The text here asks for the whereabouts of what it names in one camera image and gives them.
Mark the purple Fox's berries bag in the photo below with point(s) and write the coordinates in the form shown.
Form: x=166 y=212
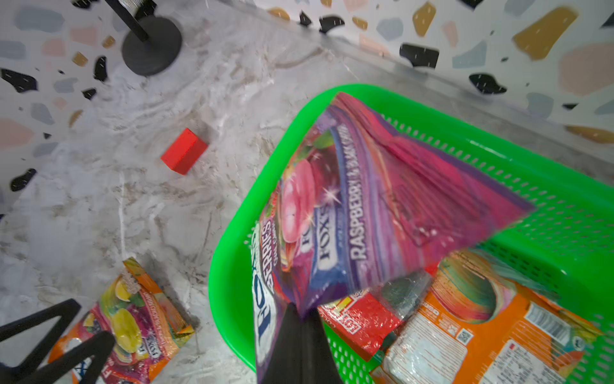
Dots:
x=358 y=205

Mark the orange Fox's fruits bag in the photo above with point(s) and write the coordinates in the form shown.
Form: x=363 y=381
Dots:
x=148 y=329

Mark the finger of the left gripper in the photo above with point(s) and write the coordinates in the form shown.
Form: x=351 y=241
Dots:
x=97 y=349
x=64 y=313

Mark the orange candy bag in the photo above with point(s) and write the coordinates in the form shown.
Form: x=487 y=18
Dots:
x=480 y=323

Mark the green plastic basket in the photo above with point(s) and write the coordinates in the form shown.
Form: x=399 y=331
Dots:
x=566 y=244

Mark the red block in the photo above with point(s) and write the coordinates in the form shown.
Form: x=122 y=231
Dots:
x=183 y=153

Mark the red candy bag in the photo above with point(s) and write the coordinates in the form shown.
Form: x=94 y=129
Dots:
x=365 y=319

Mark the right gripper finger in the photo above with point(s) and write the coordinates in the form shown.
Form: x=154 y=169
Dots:
x=301 y=353

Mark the black microphone stand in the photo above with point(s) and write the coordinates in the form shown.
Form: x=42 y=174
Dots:
x=152 y=45

